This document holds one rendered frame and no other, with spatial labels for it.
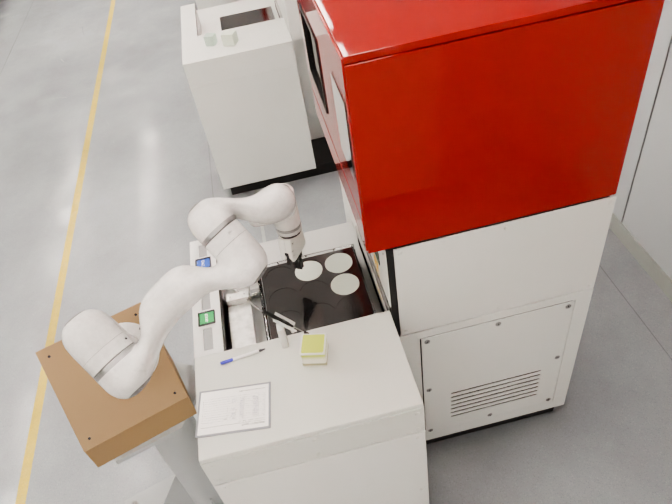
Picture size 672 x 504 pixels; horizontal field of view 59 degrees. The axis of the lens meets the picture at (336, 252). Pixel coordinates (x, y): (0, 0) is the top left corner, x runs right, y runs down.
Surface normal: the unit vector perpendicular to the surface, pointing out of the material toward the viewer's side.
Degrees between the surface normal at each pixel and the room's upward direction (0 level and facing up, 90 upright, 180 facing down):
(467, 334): 90
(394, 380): 0
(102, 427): 42
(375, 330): 0
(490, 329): 90
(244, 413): 0
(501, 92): 90
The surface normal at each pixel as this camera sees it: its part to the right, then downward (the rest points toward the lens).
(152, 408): 0.23, -0.16
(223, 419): -0.13, -0.71
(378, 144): 0.20, 0.66
